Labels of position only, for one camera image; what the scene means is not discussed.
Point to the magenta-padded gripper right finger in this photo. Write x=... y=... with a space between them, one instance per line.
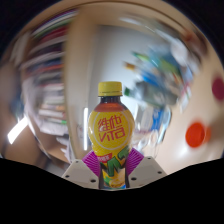
x=148 y=170

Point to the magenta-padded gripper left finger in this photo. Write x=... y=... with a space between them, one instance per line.
x=78 y=173

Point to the yellow drink bottle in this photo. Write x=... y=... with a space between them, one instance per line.
x=111 y=133

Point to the white LED light bar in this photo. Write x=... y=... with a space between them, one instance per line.
x=85 y=128

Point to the orange plastic cup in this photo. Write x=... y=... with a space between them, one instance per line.
x=196 y=134

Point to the ceiling light tube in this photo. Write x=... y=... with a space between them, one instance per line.
x=16 y=130

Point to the flat round red coaster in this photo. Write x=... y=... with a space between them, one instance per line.
x=218 y=88

